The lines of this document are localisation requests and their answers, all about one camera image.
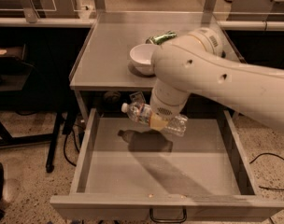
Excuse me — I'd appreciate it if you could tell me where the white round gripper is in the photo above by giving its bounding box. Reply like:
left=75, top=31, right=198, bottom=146
left=149, top=79, right=190, bottom=131

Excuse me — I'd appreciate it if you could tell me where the clear plastic water bottle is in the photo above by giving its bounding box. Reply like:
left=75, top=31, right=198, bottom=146
left=121, top=103, right=188, bottom=136

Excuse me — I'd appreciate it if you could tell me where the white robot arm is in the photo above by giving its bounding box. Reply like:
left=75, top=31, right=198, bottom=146
left=150, top=28, right=284, bottom=133

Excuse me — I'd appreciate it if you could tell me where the dark round object under counter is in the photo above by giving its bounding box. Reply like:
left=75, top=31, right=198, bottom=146
left=103, top=91, right=121, bottom=105

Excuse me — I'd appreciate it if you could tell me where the grey open top drawer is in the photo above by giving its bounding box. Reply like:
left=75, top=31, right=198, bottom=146
left=50, top=110, right=284, bottom=222

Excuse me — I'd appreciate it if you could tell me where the grey metal counter cabinet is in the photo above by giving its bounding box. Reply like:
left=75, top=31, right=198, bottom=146
left=68, top=10, right=260, bottom=123

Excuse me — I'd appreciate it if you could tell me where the small white tag box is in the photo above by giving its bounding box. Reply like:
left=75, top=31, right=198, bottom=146
left=130, top=91, right=146, bottom=104

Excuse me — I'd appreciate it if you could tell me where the white ceramic bowl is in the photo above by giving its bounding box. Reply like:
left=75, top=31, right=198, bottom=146
left=130, top=44, right=158, bottom=76

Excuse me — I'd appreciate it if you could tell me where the green crumpled snack bag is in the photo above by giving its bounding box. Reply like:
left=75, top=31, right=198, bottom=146
left=146, top=31, right=177, bottom=45

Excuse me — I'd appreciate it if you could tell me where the black floor cable left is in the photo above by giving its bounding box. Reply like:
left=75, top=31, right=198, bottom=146
left=63, top=121, right=85, bottom=167

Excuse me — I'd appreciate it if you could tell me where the black floor cable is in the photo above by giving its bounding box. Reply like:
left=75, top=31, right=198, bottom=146
left=248, top=152, right=284, bottom=191
left=63, top=121, right=85, bottom=167

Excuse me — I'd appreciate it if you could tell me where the black drawer handle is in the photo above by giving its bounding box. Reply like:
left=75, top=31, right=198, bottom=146
left=149, top=208, right=187, bottom=224

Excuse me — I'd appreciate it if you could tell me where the black floor cable right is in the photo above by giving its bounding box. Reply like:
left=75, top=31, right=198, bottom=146
left=248, top=152, right=284, bottom=191

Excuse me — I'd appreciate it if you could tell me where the black table leg frame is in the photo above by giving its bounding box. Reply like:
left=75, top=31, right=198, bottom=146
left=0, top=113, right=76, bottom=173

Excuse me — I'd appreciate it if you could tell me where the white horizontal rail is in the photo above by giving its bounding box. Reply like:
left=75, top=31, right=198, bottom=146
left=0, top=18, right=284, bottom=32

